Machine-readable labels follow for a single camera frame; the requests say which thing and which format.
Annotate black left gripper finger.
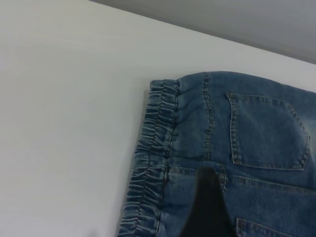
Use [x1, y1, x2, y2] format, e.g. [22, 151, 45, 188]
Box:
[179, 166, 237, 237]

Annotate blue denim shorts with print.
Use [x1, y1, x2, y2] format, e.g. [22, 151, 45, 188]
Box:
[118, 71, 316, 237]

